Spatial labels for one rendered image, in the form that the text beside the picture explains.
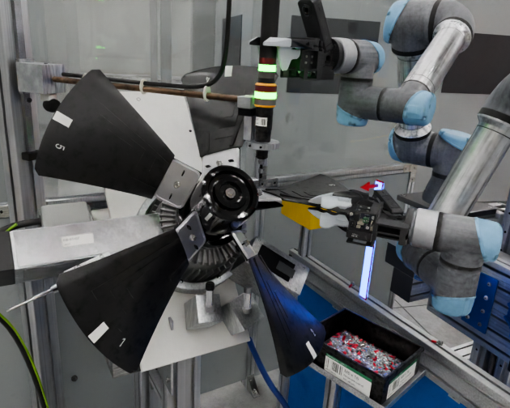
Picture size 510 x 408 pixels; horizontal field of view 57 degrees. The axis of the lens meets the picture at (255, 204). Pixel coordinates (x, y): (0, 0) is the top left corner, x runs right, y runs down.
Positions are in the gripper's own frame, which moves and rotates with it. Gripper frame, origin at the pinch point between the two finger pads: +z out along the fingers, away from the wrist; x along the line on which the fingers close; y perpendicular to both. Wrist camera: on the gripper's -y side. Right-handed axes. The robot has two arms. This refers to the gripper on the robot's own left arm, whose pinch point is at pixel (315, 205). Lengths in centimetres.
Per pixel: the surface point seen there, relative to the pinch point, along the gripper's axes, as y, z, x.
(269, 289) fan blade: 18.5, 2.8, 10.7
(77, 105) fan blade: 22, 41, -21
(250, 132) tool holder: 3.7, 13.5, -15.1
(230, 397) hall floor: -50, 47, 124
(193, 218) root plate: 19.4, 18.3, -1.7
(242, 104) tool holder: 3.0, 15.6, -20.6
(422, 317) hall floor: -162, -27, 136
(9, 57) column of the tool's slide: 2, 80, -26
